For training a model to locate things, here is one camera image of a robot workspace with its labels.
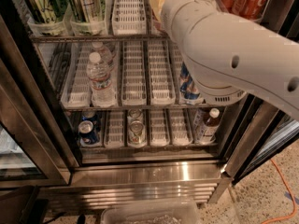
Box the clear water bottle front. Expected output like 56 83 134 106
86 51 115 107

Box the silver soda can front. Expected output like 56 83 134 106
129 119 145 145

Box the red coke can right front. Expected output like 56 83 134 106
232 0 266 20

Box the blue red bull can front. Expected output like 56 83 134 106
184 80 200 100

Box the brown juice bottle white cap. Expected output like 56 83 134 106
196 108 221 144

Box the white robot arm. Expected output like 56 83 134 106
149 0 299 120

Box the green silver can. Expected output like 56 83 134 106
68 0 103 23
25 0 61 24

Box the orange power cable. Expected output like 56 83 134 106
261 158 298 224

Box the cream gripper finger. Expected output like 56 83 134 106
148 0 172 22

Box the blue pepsi can front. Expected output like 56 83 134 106
78 120 99 145

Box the fridge glass door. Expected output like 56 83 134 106
225 95 299 185
0 61 71 189

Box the clear water bottle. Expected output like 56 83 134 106
86 51 115 107
92 42 114 69

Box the fridge glass door right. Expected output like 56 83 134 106
225 95 299 185

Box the blue pepsi can rear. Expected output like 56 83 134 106
82 111 101 131

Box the silver soda can rear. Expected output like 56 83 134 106
127 109 144 122

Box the blue pepsi can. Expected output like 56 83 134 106
82 111 101 131
78 120 99 145

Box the blue red bull can rear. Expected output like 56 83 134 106
179 63 190 93

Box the white empty top tray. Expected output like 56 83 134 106
111 0 147 35

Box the green silver can left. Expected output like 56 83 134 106
25 0 61 24

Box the clear water bottle rear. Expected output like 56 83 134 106
92 42 114 69

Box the blue red bull can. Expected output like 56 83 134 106
184 80 200 100
179 63 190 93

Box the clear plastic bin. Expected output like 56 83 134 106
101 199 201 224

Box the stainless steel fridge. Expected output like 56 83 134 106
0 0 299 214

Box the silver soda can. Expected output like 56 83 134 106
129 119 145 145
127 109 144 122

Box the white empty middle tray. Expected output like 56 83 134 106
121 41 147 105

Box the white empty tray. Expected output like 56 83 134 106
121 41 147 105
111 0 147 35

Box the fridge glass door left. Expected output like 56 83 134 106
0 61 71 189

